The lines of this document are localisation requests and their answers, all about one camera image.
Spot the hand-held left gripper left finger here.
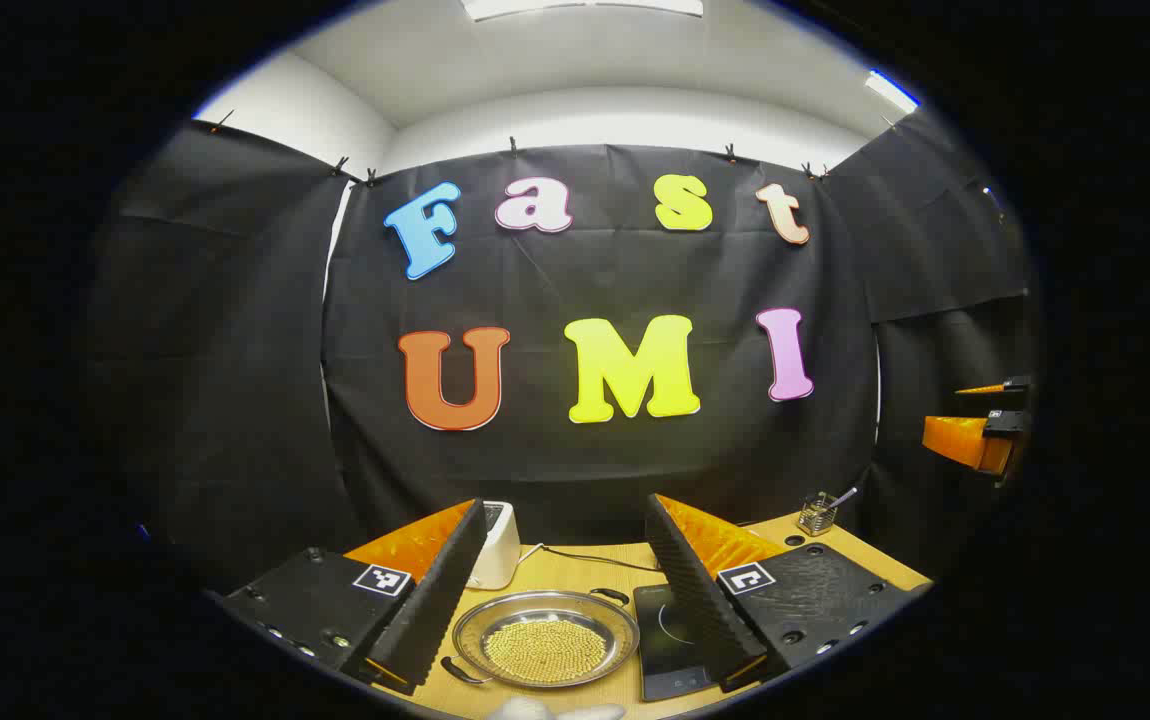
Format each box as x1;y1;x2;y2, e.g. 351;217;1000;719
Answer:
218;498;489;698

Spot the wire utensil holder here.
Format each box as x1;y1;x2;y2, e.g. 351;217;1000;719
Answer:
797;492;838;536

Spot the white toaster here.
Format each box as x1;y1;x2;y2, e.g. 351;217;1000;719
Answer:
465;501;522;591

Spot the black power cable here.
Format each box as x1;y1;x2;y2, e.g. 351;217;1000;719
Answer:
518;543;664;573

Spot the black induction cooktop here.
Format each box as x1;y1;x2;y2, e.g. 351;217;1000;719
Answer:
632;583;726;703

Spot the steel pot with beans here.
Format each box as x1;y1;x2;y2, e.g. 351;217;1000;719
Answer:
440;588;642;691

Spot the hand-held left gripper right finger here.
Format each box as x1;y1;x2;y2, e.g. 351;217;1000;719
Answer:
643;492;936;696

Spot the ceiling light panel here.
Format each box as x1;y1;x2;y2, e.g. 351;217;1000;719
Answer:
865;70;921;113
463;0;704;21

